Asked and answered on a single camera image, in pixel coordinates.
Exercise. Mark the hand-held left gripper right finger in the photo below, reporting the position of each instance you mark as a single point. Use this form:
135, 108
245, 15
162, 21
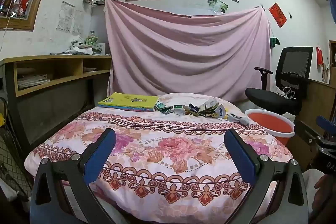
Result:
240, 158

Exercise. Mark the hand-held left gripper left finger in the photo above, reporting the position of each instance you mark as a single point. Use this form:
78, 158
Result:
101, 158

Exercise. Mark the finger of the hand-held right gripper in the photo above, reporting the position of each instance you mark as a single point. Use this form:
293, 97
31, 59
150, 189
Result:
307, 133
326, 124

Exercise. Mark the red plastic bucket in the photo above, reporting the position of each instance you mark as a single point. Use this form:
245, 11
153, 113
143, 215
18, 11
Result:
270, 123

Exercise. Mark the grey white wrapper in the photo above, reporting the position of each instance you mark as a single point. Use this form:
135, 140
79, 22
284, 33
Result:
239, 119

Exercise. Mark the pile of wrappers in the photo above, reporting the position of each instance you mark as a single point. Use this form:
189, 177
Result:
207, 108

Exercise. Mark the green white small box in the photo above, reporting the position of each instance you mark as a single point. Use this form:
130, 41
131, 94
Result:
179, 109

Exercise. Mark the green white packet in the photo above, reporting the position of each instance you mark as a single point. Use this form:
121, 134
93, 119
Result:
162, 107

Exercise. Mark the person's right hand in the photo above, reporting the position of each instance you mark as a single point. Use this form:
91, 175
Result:
325, 195

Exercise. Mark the black office chair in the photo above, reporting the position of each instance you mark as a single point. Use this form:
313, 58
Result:
267, 98

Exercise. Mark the blue spine book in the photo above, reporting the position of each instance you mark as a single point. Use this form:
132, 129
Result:
126, 109

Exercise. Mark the floral pink quilt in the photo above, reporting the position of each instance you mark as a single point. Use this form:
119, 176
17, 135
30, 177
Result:
162, 132

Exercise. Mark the red hanging ornament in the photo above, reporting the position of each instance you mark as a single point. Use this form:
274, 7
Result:
319, 56

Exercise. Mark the thin stack of papers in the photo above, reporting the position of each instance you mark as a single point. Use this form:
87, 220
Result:
90, 70

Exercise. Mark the green hanging cap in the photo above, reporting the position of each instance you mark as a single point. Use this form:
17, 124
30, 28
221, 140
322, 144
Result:
275, 42

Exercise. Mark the wooden shelf desk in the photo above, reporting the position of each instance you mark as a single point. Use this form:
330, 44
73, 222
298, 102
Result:
52, 60

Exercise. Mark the pile of loose papers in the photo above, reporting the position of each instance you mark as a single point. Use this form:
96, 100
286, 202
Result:
78, 50

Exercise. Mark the glass jar with green contents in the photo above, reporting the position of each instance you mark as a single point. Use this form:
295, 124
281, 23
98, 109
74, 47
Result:
91, 39

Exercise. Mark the red paper decoration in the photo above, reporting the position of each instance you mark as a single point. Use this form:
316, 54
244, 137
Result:
277, 14

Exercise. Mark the pink hanging sheet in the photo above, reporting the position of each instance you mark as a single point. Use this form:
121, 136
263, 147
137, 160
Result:
183, 50

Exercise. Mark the light green photo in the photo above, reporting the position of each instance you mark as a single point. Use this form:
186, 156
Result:
221, 6

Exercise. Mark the dark green photo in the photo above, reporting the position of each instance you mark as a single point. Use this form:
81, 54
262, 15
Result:
212, 0

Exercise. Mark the white printed wall paper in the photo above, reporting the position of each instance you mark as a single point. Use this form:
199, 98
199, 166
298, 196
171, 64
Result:
78, 23

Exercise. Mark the wall calendar sheet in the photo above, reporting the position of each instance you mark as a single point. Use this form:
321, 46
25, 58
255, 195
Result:
65, 16

